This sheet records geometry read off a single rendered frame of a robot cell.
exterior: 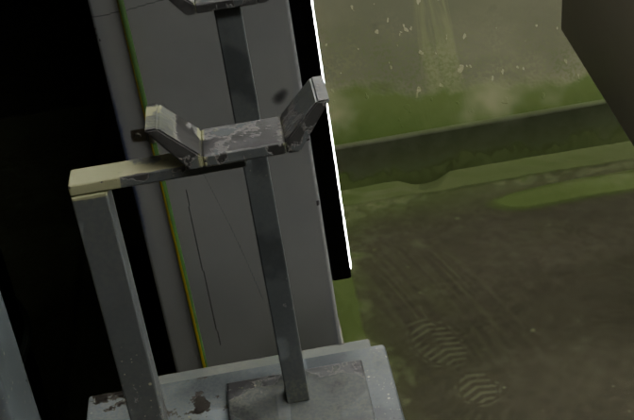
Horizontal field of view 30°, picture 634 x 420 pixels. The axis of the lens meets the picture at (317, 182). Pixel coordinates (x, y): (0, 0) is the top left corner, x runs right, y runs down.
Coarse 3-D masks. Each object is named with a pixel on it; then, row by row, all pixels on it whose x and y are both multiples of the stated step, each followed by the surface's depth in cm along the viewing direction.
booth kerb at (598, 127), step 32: (448, 128) 260; (480, 128) 261; (512, 128) 262; (544, 128) 263; (576, 128) 263; (608, 128) 264; (352, 160) 261; (384, 160) 262; (416, 160) 263; (448, 160) 263; (480, 160) 264
